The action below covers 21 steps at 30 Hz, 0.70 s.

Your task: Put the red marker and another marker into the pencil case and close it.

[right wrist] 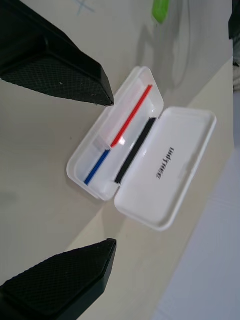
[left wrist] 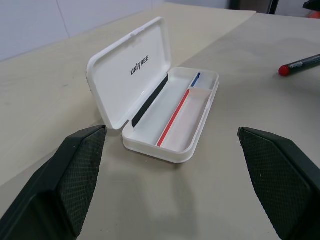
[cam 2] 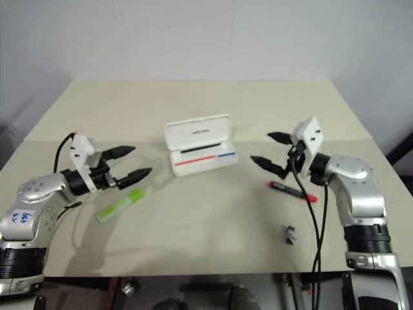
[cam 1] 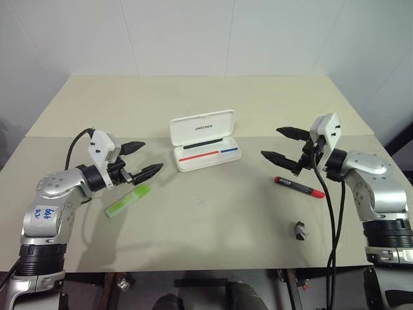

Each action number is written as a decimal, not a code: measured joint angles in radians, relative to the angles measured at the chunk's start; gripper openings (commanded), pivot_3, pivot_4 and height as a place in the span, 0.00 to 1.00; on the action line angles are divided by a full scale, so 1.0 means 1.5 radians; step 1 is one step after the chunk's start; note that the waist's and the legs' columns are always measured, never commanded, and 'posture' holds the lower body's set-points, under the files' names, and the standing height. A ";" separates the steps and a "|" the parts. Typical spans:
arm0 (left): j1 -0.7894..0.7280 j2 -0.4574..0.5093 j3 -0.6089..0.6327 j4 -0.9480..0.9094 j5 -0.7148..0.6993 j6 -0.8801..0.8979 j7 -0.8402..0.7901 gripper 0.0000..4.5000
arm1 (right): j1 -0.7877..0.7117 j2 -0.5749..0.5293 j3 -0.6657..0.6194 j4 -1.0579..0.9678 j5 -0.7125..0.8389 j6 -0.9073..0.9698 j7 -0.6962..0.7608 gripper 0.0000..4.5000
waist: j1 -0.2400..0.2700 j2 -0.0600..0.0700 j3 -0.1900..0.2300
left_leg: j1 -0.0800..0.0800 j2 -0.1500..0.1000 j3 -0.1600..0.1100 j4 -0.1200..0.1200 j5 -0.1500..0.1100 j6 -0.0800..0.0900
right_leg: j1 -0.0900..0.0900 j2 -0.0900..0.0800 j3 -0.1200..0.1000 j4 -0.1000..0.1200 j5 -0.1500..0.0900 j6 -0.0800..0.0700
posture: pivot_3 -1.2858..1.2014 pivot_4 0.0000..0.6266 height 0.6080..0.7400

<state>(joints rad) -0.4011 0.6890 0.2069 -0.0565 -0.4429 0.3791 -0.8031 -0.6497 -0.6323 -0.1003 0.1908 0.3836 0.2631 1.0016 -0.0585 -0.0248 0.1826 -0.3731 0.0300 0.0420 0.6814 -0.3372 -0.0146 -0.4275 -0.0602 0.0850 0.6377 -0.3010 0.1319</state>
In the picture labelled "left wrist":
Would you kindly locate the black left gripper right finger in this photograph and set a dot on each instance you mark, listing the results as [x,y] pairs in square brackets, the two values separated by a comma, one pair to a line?
[280,180]

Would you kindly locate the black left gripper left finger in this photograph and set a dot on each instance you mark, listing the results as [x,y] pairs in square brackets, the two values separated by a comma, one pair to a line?
[62,180]

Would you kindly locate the white rectangular case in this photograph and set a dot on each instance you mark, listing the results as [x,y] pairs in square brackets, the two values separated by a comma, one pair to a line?
[147,117]

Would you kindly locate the black marker with red cap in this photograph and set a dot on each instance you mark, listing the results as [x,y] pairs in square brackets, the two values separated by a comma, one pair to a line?
[300,64]

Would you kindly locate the black and orange object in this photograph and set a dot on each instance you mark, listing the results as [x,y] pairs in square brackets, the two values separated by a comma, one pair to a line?
[313,10]

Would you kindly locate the black pole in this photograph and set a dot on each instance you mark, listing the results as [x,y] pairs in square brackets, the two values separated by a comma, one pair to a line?
[274,6]

